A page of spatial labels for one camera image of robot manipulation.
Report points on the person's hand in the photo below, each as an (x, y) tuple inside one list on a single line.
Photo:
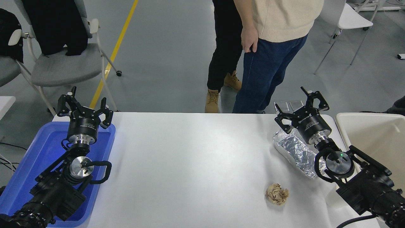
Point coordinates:
[(250, 36)]

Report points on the silver foil tray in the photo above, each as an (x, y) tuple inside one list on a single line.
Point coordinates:
[(294, 152)]

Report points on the white table frame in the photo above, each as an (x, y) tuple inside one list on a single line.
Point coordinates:
[(376, 8)]

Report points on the crumpled tan paper ball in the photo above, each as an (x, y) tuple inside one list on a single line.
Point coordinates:
[(277, 194)]

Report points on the large pale bin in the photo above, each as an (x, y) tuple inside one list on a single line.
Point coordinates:
[(373, 136)]

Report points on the clear floor plate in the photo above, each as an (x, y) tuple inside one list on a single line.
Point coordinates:
[(285, 105), (296, 104)]

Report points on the blue plastic tray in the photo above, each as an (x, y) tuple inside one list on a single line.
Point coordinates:
[(38, 152)]

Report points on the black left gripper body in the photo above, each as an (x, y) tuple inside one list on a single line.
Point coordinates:
[(83, 125)]

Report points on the black jacket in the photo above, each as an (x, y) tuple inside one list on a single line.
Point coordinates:
[(53, 25)]

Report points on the person's forearm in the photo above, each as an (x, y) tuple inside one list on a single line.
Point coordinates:
[(243, 12)]

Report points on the white paper cup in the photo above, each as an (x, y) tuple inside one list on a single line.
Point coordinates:
[(332, 198)]

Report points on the small white floor object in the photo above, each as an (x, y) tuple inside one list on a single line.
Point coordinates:
[(401, 56)]

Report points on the white plastic chair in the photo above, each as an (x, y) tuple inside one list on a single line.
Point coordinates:
[(351, 19)]

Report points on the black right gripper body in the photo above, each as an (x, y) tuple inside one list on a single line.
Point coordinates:
[(311, 125)]

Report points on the grey chair with armrests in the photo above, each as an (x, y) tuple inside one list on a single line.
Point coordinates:
[(63, 66)]

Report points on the white side table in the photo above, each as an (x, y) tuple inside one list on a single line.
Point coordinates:
[(6, 104)]

